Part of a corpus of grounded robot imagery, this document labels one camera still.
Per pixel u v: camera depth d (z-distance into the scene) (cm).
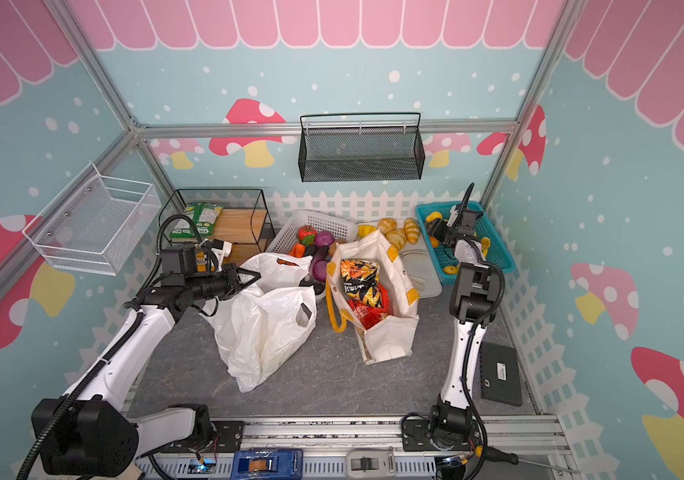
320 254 108
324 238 109
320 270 98
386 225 116
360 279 85
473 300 66
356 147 94
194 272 65
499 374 83
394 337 79
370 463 68
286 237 108
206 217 99
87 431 39
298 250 108
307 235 109
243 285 72
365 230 116
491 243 103
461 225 89
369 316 87
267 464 67
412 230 116
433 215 113
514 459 70
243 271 75
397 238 111
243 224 102
